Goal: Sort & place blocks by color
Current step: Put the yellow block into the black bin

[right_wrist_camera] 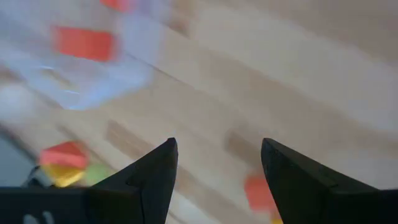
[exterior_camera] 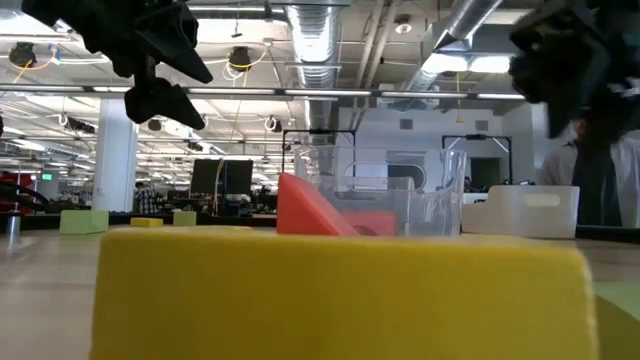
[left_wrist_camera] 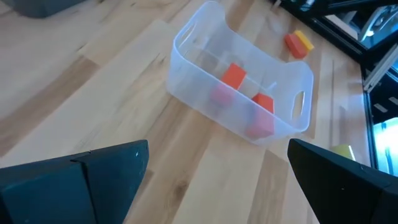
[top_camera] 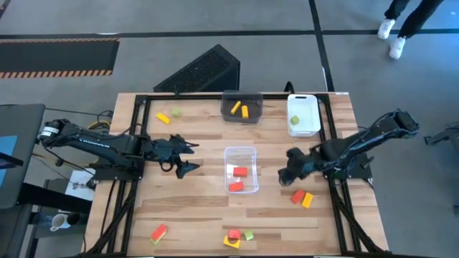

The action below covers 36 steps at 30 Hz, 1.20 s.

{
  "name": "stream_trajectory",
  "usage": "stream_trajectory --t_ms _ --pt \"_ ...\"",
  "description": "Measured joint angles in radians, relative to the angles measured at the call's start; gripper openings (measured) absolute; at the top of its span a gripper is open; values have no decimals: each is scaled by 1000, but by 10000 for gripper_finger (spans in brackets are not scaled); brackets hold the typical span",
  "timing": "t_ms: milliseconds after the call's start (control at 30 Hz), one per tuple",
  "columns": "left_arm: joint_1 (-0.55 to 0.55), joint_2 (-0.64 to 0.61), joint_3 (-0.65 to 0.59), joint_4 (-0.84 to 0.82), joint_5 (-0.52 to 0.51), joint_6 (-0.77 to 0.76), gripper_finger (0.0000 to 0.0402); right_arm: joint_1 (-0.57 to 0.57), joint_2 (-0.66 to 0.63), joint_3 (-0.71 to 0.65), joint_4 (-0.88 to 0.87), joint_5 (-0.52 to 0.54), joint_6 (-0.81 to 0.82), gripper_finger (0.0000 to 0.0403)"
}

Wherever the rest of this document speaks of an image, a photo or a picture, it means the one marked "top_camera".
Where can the black perforated case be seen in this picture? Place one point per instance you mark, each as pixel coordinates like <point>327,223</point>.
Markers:
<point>204,68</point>

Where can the clear plastic bin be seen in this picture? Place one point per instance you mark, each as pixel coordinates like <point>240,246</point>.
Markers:
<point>247,157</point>

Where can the yellow bar block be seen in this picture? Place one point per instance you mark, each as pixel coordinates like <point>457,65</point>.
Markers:
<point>235,107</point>
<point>245,112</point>
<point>307,200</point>
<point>163,118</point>

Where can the black hazard-striped floor mat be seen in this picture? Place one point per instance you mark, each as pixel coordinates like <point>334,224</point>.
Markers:
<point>54,55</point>

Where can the white mug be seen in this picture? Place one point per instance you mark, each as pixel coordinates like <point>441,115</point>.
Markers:
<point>60,221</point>

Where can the person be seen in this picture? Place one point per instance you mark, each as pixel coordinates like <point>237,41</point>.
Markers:
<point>416,18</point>

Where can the white shoe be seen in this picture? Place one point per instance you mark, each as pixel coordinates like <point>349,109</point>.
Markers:
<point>386,28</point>
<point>397,47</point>

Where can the printed paper sheet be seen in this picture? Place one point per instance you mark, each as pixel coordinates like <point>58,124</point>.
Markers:
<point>82,175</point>

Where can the dark grey plastic bin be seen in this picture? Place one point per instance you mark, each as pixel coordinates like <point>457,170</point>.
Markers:
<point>254,114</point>

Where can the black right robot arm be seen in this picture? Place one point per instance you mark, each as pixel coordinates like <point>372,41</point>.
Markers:
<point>358,143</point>

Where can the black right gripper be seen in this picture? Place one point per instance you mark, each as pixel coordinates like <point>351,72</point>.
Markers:
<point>310,163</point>

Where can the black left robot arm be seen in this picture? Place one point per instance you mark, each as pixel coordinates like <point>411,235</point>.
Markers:
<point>107,145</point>

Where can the black aluminium table frame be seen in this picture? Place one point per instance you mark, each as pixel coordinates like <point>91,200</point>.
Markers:
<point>201,96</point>

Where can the black cup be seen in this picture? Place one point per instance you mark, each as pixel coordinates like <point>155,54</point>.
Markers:
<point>74,218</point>

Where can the white plastic bin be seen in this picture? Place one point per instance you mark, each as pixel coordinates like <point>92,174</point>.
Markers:
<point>308,114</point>

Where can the green cube block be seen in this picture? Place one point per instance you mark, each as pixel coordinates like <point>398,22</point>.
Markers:
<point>294,120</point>
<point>248,235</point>
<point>176,113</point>

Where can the yellow arch block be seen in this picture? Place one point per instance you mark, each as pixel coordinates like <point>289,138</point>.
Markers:
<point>232,243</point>

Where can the dark grey monitor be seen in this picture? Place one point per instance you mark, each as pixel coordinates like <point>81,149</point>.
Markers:
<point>25,150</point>

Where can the black side table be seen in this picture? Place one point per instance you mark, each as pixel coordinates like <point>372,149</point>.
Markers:
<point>54,197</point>

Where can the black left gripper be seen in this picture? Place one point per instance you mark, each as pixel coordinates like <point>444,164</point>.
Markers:
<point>161,152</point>

